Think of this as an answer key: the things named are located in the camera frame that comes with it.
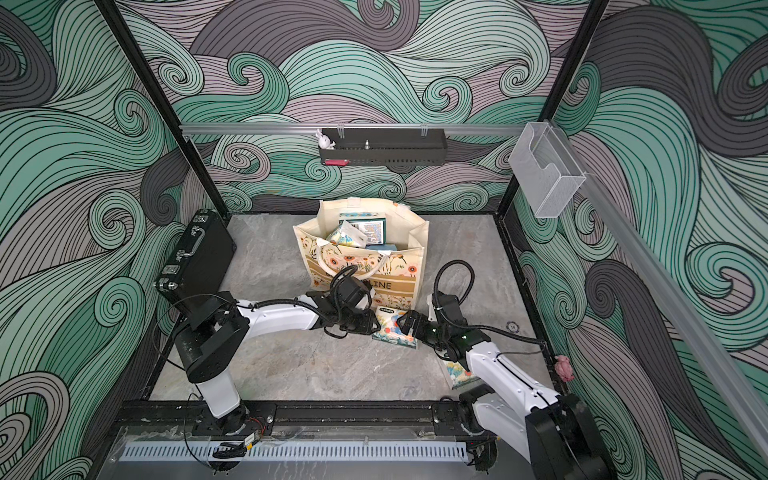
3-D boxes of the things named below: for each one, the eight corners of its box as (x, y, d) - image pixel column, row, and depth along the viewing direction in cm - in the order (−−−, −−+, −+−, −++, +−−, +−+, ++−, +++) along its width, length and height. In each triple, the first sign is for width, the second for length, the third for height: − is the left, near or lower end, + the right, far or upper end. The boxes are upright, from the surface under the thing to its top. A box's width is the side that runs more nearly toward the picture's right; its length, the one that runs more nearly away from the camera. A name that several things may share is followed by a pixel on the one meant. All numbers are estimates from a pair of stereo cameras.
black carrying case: (192, 321, 92) (151, 285, 76) (222, 251, 110) (195, 210, 94) (214, 321, 92) (179, 285, 76) (241, 251, 110) (218, 210, 94)
